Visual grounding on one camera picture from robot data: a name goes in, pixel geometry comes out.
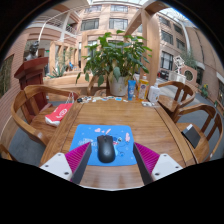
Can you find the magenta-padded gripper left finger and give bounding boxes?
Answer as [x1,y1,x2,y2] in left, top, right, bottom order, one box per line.
[39,142,93,186]

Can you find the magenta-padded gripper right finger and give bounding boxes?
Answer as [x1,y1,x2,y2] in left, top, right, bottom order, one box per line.
[132,142,184,185]

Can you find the black computer mouse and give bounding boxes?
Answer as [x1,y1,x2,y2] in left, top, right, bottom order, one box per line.
[96,134,117,164]

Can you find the blue cartoon mouse pad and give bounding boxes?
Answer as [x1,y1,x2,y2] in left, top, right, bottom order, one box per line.
[69,123,138,167]

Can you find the black notebook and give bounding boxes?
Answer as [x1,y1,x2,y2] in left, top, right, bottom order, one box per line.
[181,123,202,149]

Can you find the red bag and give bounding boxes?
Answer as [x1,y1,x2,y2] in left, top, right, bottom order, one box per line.
[44,93,75,128]

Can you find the small white packet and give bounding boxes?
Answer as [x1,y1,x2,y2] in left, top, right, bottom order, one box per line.
[141,100,156,108]

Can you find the white pump bottle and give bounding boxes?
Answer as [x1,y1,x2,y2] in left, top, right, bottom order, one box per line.
[147,81,161,104]

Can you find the blue tube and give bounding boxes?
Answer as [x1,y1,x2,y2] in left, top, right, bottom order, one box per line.
[127,79,137,102]

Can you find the long wooden planter box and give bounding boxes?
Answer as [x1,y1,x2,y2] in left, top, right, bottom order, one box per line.
[43,73,108,89]

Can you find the white sculpture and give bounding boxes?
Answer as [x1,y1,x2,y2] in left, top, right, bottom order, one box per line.
[172,55,187,77]

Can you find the dark bust statue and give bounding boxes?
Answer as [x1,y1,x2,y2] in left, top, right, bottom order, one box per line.
[23,41,40,62]

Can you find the green plant in white pot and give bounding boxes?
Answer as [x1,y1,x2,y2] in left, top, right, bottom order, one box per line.
[75,29,153,98]

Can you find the dark red wooden pedestal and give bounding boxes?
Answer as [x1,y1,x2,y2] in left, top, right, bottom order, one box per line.
[13,56,50,116]

